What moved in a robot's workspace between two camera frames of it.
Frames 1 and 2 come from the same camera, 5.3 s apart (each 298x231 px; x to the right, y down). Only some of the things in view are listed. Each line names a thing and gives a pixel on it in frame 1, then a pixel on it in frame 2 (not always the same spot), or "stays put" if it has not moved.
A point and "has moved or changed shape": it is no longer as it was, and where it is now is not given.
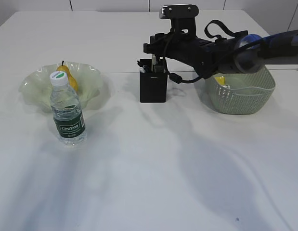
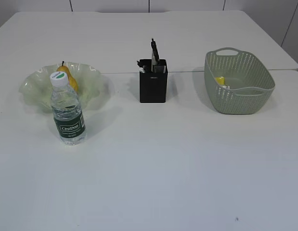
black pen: (161, 61) has moved or changed shape
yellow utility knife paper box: (221, 80) stays put
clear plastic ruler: (159, 69) stays put
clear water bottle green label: (69, 119) stays put
